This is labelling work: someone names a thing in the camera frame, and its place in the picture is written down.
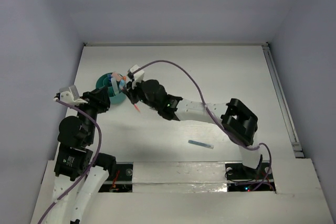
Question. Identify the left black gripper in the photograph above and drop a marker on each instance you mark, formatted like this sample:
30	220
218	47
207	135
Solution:
104	96

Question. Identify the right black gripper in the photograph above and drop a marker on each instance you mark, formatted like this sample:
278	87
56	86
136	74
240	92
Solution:
130	92

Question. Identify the green round pen holder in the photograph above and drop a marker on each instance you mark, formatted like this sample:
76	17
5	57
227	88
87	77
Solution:
104	81

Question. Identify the green highlighter marker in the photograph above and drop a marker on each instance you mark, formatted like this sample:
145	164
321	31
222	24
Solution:
114	86

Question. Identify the pink pencil sharpener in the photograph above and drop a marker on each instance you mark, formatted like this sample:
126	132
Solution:
117	76

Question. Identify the blue gel pen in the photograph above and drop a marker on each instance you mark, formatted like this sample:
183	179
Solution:
201	144

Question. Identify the blue highlighter marker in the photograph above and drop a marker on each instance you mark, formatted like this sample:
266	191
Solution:
122	85

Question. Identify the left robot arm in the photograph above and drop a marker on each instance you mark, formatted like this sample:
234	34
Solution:
80	168

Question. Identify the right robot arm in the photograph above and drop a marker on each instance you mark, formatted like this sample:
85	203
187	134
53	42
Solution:
234	118

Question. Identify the white foil front panel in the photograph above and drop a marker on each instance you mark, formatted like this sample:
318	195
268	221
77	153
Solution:
179	177

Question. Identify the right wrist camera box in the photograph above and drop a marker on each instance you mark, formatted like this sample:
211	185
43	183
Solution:
135	76

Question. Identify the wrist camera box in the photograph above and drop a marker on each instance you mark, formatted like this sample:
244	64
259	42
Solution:
135	76
69	95

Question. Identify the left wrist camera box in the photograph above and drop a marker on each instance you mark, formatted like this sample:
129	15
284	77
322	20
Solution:
69	95

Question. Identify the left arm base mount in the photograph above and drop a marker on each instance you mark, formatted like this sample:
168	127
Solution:
121	182

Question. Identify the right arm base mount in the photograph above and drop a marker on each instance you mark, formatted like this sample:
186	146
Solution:
239	180

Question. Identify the metal side rail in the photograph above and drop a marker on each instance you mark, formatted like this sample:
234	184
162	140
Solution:
290	127

